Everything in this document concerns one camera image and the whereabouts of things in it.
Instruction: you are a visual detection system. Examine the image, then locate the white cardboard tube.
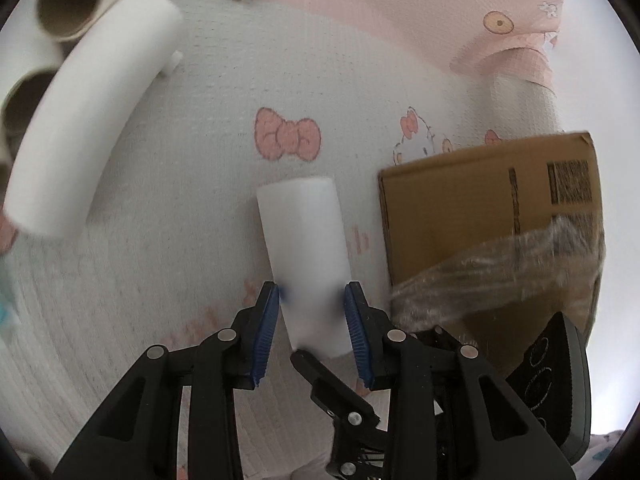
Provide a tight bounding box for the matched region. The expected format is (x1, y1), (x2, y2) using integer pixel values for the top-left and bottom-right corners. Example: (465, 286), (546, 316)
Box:
(257, 177), (352, 360)
(3, 0), (184, 238)

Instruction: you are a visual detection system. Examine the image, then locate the brown cardboard box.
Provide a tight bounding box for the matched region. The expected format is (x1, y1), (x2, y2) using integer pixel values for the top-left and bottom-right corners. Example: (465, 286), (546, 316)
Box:
(378, 132), (605, 374)

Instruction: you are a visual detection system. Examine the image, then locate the pink cartoon blanket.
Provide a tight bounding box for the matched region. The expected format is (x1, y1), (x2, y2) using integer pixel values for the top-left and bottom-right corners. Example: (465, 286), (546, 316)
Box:
(1, 0), (563, 465)

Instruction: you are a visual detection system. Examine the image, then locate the white cardboard tube angled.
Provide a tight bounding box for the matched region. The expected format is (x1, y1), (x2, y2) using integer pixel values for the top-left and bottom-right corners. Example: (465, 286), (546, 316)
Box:
(1, 18), (63, 136)

